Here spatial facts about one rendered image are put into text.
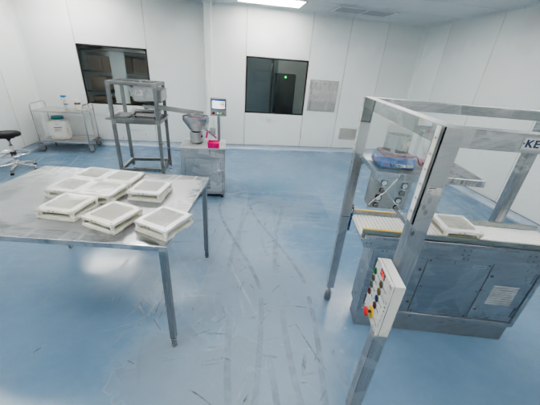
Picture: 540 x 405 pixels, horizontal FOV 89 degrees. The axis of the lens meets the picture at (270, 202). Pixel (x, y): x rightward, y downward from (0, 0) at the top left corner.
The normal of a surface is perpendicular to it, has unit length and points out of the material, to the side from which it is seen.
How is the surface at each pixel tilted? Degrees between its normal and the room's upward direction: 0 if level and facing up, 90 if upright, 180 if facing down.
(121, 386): 0
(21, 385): 0
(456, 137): 90
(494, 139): 90
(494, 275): 90
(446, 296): 90
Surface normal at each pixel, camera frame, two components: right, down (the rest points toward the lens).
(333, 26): 0.13, 0.45
